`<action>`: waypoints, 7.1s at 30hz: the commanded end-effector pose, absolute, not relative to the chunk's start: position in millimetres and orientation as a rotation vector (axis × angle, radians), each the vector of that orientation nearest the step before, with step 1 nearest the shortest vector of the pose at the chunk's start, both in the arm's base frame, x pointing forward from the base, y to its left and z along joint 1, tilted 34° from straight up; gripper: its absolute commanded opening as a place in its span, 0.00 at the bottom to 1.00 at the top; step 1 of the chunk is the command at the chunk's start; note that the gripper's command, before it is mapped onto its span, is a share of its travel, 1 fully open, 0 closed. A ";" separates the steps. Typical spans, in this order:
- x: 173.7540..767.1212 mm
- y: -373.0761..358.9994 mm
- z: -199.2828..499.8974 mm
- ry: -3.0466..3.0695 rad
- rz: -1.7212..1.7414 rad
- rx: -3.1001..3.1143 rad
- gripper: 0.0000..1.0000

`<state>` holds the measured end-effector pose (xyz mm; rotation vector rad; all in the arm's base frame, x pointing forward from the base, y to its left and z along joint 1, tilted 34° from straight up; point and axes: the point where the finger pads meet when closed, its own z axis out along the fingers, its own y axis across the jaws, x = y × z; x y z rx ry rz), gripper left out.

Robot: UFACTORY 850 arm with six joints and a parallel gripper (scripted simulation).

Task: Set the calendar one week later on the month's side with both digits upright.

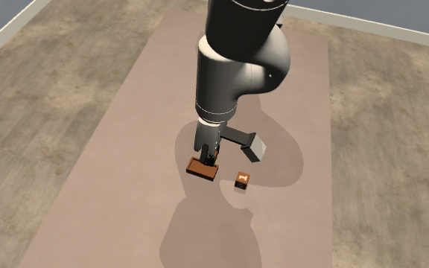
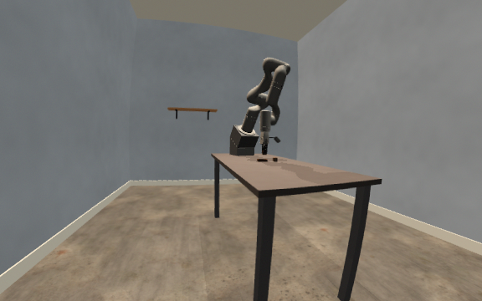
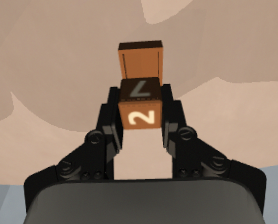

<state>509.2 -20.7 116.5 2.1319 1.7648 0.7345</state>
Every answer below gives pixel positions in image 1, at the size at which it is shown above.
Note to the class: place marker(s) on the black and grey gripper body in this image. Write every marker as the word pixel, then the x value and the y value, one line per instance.
pixel 208 132

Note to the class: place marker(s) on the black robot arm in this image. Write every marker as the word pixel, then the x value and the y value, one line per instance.
pixel 238 30

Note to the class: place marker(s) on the brown wooden tray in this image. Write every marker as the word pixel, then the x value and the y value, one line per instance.
pixel 196 168

